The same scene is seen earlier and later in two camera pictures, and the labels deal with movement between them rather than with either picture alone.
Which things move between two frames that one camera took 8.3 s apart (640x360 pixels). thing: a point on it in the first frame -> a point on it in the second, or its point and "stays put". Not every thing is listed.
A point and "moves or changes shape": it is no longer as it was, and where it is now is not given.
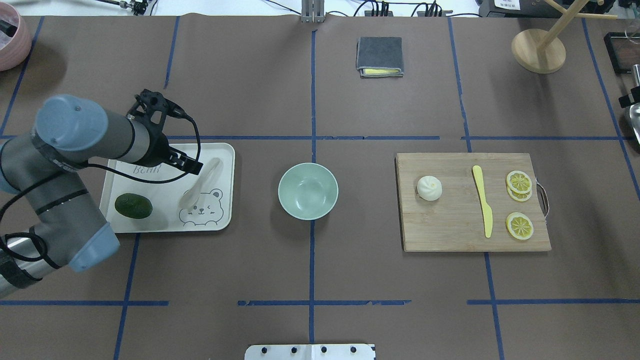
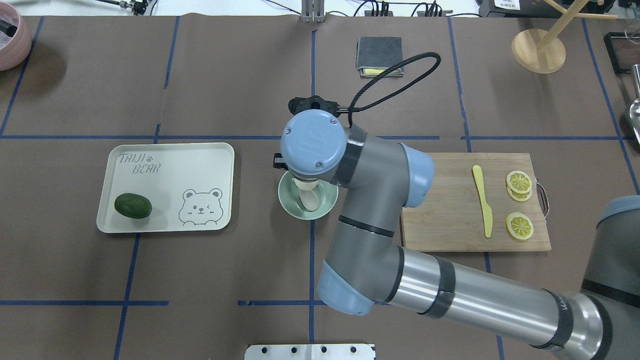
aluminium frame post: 312,11 stays put
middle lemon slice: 519,197 stays put
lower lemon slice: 519,226 stays put
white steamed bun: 429,188 moves or changes shape
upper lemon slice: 519,182 stays put
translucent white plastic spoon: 210,174 -> 308,199
